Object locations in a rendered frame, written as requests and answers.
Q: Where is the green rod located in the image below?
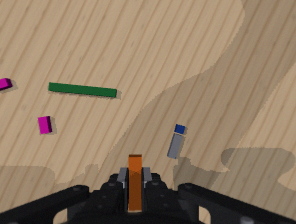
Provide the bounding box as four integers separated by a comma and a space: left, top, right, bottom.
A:
48, 82, 117, 98

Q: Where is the orange rod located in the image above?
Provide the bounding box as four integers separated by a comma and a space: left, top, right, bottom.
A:
128, 154, 142, 211

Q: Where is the small blue block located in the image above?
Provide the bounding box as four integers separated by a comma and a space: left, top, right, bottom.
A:
174, 124, 185, 134

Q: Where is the grey rod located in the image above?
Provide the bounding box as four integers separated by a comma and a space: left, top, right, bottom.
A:
167, 133, 183, 159

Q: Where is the magenta block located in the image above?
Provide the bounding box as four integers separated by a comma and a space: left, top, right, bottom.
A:
38, 116, 52, 134
0, 78, 13, 91

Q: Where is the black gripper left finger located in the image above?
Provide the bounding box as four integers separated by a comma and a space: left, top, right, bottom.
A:
0, 167, 129, 224

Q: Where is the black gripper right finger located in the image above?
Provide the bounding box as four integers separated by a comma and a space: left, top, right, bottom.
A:
141, 167, 296, 224

